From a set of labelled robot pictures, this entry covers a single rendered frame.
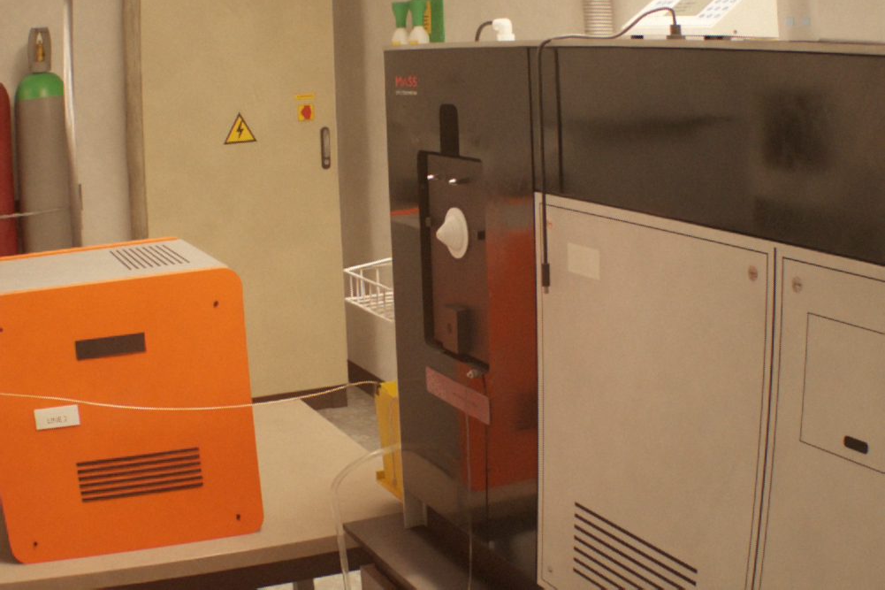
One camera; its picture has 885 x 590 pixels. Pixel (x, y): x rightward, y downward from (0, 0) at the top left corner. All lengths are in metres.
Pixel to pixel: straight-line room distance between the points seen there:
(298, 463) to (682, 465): 1.15
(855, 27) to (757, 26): 0.24
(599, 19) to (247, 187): 1.92
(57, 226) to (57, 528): 2.80
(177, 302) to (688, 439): 0.87
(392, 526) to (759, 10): 0.92
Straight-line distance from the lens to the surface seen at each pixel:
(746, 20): 1.51
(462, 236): 1.45
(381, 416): 1.81
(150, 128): 4.42
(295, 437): 2.28
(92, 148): 4.77
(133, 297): 1.69
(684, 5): 1.60
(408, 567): 1.63
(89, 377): 1.70
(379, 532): 1.75
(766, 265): 0.97
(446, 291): 1.52
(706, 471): 1.07
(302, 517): 1.89
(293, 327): 4.68
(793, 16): 1.30
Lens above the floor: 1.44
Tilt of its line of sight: 10 degrees down
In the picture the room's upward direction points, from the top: 2 degrees counter-clockwise
